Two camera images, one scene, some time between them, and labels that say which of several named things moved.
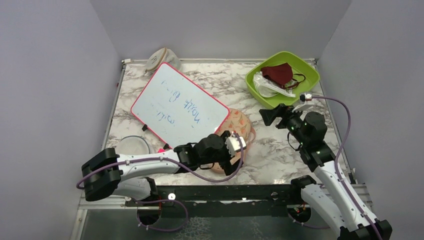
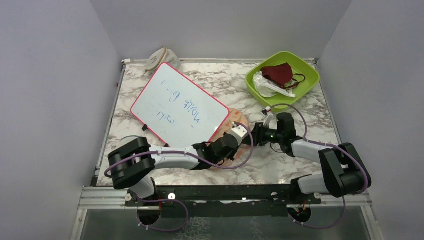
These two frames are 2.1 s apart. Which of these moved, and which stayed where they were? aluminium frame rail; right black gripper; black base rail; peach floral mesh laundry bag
Moved: right black gripper
Stayed: aluminium frame rail; peach floral mesh laundry bag; black base rail
